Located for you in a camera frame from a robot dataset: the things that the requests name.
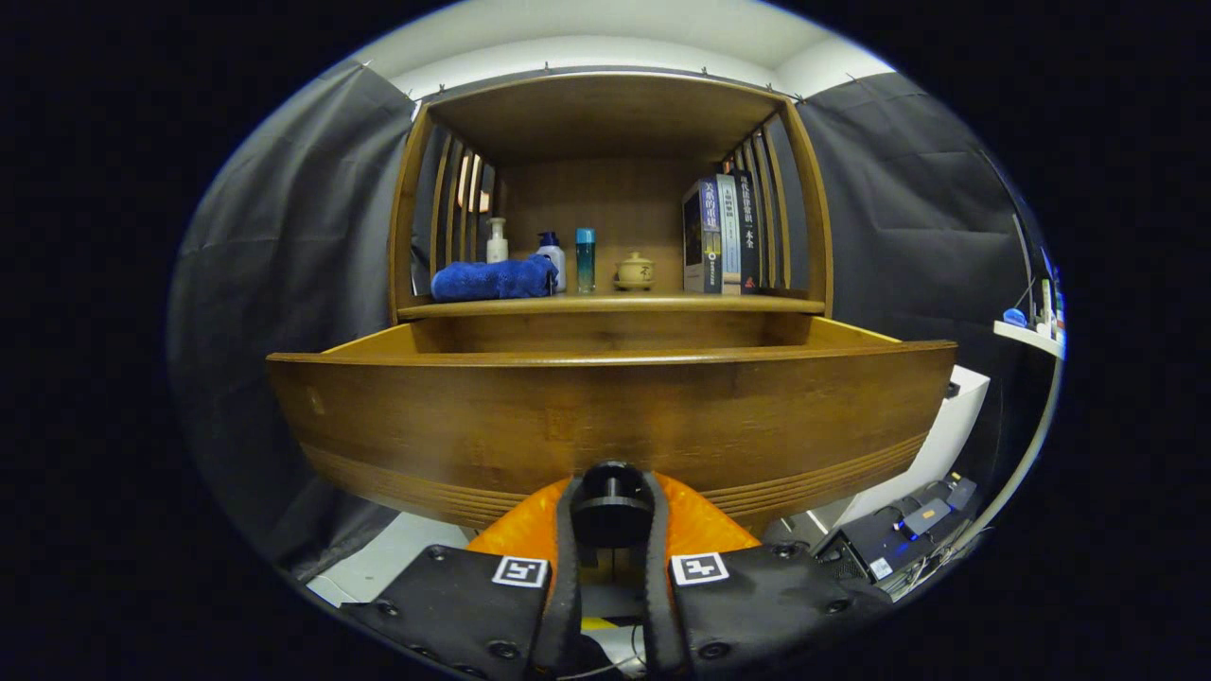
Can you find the beige lidded teacup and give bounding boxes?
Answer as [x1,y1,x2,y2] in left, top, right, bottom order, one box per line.
[613,251,656,292]

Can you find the white bottle with blue cap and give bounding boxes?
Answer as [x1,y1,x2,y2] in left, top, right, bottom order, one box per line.
[537,232,567,294]

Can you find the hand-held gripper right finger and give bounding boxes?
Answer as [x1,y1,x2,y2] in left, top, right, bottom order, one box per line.
[643,471,895,680]

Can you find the black electronic box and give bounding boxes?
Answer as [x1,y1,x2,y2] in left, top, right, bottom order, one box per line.
[814,473,980,592]

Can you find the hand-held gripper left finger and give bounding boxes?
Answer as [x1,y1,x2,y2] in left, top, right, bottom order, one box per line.
[341,473,583,680]

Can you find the book with black spine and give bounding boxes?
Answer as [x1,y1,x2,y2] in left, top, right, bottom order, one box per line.
[733,168,761,292]

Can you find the book with white spine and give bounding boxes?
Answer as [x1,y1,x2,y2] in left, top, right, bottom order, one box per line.
[715,174,743,295]

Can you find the black backdrop cloth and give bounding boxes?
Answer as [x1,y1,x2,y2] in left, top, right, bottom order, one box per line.
[168,59,1061,583]

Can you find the white box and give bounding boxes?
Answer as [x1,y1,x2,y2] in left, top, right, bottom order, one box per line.
[814,364,992,531]

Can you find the book with blue spine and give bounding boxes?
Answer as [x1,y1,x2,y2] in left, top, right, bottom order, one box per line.
[682,178,724,295]

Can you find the wooden drawer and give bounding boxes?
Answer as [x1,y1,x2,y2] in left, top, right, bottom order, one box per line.
[267,315,958,550]

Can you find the blue towel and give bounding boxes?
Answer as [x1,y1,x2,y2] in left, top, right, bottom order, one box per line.
[430,253,559,304]

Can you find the wooden countertop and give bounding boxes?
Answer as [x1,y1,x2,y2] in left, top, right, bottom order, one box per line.
[397,288,826,320]

